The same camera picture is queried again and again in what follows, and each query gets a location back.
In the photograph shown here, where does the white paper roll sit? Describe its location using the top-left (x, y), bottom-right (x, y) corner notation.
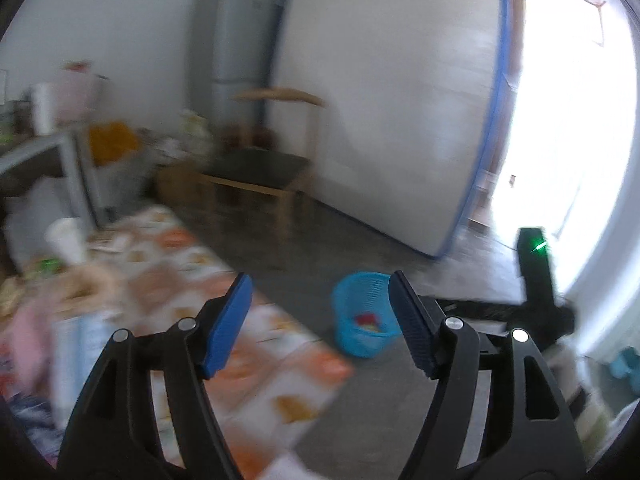
top-left (31, 84), bottom-right (57, 136)

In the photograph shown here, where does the pink plastic bag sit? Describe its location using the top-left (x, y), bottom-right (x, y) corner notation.
top-left (55, 62), bottom-right (98, 123)

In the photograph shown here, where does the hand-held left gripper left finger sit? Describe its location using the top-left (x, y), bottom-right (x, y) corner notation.
top-left (57, 272), bottom-right (253, 480)

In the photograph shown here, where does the grey metal table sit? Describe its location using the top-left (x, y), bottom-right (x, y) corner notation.
top-left (0, 130), bottom-right (108, 231)

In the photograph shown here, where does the printed tablecloth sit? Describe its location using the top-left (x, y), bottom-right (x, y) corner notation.
top-left (0, 205), bottom-right (356, 480)

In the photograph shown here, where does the white paper cup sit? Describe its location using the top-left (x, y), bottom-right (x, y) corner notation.
top-left (44, 217), bottom-right (91, 266)

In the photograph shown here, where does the grey refrigerator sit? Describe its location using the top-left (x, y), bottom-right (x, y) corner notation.
top-left (192, 0), bottom-right (291, 136)

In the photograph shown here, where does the wooden chair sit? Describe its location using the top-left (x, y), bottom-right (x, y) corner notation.
top-left (200, 87), bottom-right (326, 241)

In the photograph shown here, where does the cardboard box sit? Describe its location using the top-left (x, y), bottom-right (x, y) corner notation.
top-left (157, 160), bottom-right (206, 206)

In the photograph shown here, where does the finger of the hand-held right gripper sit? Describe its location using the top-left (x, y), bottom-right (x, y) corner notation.
top-left (434, 299), bottom-right (526, 323)

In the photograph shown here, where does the white mattress with blue edge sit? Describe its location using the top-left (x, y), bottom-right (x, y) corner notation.
top-left (270, 0), bottom-right (511, 260)

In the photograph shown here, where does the yellow plastic bag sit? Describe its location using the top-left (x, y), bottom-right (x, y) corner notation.
top-left (87, 120), bottom-right (141, 166)

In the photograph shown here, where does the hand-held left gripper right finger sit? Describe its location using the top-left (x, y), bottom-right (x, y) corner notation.
top-left (388, 270), bottom-right (586, 480)

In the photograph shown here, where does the blue plastic basket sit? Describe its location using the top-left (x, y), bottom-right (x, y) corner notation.
top-left (331, 272), bottom-right (403, 359)

